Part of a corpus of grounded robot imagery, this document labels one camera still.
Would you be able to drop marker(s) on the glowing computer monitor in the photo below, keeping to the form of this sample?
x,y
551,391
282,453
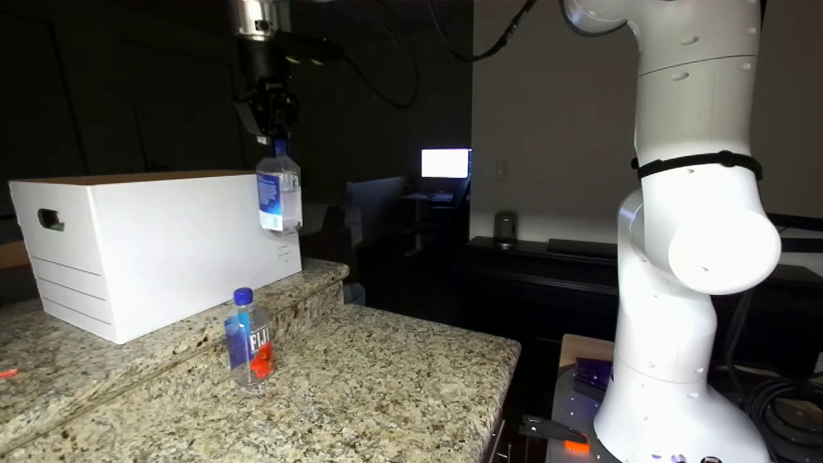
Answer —
x,y
444,162

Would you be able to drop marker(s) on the dark desk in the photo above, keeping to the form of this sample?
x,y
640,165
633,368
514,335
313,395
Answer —
x,y
537,294

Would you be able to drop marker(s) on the plastic water bottle red flower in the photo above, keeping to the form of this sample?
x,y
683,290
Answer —
x,y
249,341

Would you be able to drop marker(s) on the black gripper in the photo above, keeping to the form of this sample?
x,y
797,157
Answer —
x,y
265,103

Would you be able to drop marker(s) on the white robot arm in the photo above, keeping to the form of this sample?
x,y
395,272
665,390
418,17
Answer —
x,y
691,233

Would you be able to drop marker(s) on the plastic water bottle blue label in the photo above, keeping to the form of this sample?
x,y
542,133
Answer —
x,y
278,192

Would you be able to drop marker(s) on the white storage box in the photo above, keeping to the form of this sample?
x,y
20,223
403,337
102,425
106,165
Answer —
x,y
123,255

